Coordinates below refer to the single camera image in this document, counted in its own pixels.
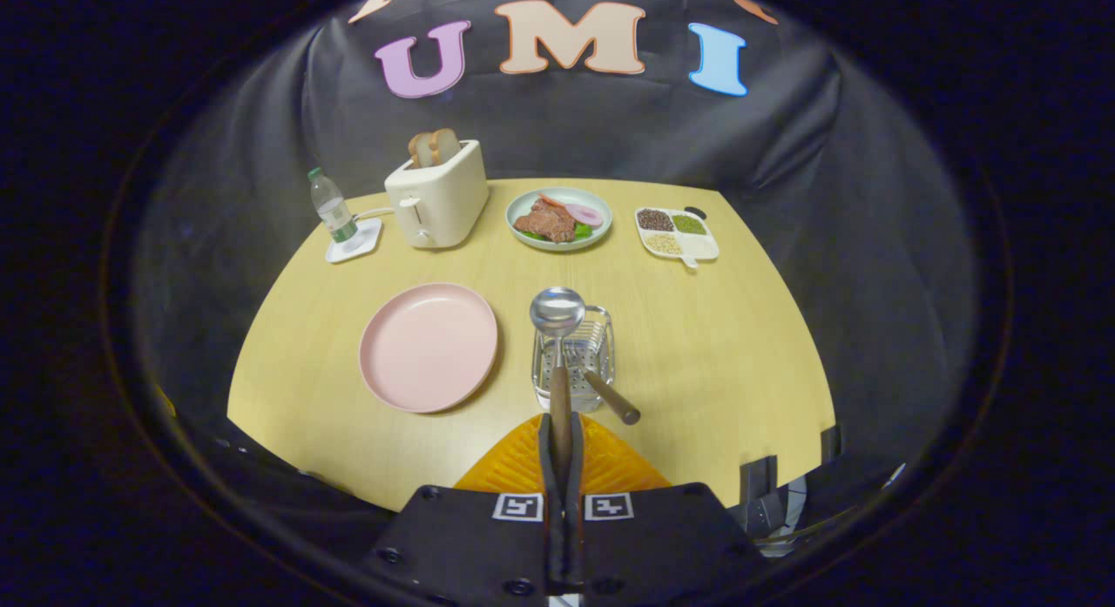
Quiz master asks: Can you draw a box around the wooden handled utensil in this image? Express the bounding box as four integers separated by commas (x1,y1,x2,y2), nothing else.
582,369,642,426

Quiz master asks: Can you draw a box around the metal spoon with wooden handle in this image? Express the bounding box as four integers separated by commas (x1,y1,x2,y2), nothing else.
529,287,586,482

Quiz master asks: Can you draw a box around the white divided dish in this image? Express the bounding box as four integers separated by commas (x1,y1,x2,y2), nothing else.
634,206,721,269

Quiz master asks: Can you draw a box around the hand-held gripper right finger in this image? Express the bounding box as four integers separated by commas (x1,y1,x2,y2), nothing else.
568,414,769,604

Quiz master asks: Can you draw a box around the black backdrop cloth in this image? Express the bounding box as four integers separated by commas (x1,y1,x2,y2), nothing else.
131,0,976,503

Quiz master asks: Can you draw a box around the white toaster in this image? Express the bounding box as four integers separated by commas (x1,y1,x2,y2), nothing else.
384,139,490,249

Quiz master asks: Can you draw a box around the white square coaster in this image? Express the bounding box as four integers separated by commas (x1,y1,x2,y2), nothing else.
325,217,384,265

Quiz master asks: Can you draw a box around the pink plate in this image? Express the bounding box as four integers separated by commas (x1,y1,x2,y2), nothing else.
359,282,499,415

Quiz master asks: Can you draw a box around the pale green plate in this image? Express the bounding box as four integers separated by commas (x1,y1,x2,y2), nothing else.
505,186,613,253

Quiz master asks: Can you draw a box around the brown meat slice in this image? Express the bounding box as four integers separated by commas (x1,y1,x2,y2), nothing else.
513,198,578,244

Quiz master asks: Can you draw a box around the metal wire basket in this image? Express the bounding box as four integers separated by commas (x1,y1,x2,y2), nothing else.
531,305,616,414

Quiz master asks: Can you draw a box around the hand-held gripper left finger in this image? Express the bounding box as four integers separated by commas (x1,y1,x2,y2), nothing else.
362,414,564,604

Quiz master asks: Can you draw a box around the clear plastic water bottle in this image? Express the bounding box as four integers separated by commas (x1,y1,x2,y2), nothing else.
307,167,359,244

